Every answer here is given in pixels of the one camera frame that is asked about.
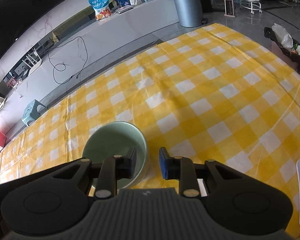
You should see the pale green ceramic bowl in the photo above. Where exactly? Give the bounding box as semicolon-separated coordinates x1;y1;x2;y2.
82;121;149;189

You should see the yellow white checkered tablecloth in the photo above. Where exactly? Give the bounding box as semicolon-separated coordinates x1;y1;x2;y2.
0;23;300;238

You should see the light green plastic stool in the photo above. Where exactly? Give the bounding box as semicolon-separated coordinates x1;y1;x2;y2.
21;99;47;127

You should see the red box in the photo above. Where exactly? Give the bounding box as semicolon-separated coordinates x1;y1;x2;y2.
0;132;6;147

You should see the white wifi router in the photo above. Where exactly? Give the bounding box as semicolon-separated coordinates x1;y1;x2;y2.
22;48;42;75

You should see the black bag with trash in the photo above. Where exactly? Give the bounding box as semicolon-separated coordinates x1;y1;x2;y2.
264;23;300;74

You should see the blue snack bag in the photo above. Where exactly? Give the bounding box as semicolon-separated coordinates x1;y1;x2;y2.
88;0;111;21

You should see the grey metal trash bin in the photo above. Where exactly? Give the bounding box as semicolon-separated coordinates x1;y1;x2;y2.
174;0;203;28

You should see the pink space heater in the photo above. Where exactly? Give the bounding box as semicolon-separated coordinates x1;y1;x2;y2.
224;0;235;17

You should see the white round rolling stool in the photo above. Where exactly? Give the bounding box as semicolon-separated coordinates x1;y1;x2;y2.
239;0;262;14

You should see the black power cable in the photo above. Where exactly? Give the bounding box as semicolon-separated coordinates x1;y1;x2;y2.
47;36;88;85

